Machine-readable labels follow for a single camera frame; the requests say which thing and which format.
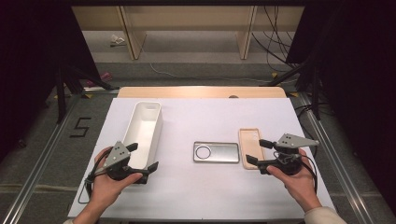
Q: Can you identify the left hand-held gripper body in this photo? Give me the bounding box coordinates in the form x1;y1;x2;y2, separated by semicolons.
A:
92;140;149;185

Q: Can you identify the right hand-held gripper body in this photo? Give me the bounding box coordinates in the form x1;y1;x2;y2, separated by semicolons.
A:
257;133;320;176

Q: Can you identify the beige phone case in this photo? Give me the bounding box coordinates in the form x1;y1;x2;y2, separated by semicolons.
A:
238;127;265;171

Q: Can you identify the white plastic storage box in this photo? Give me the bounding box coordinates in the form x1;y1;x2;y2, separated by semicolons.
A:
121;101;163;185

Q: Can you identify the person's left hand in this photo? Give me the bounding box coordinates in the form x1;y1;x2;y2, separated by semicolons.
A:
90;147;144;208

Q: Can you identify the person's right hand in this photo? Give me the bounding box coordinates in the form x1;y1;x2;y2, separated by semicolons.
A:
266;148;321;213

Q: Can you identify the black tripod stand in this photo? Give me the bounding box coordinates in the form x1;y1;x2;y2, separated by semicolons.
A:
55;63;120;125
261;60;322;121

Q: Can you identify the white table sheet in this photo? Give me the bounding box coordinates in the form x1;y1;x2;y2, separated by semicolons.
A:
67;97;335;220

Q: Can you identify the pink object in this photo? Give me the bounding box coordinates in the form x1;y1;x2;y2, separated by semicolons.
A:
86;71;113;88

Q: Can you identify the wooden table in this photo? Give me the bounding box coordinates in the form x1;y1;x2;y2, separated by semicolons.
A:
117;86;288;99

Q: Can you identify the dark curtain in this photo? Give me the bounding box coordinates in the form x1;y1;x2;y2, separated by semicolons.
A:
0;0;101;160
285;0;396;216

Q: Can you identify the crumpled white object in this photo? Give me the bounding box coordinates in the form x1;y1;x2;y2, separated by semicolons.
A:
109;34;126;48

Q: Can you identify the light wooden shelf unit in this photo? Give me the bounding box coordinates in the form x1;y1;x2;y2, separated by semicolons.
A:
71;5;305;61

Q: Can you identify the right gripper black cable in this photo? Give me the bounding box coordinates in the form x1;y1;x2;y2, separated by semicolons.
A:
299;152;318;194

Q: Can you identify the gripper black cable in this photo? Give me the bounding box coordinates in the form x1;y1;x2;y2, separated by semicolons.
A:
299;152;318;194
78;148;108;205

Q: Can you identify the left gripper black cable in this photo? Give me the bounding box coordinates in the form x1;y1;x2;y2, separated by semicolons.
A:
78;148;108;205

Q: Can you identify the aluminium frame rail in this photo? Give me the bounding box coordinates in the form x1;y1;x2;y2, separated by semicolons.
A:
297;92;375;224
0;88;120;224

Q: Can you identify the bundle of black cables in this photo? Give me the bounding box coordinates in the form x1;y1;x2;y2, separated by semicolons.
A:
251;5;300;74

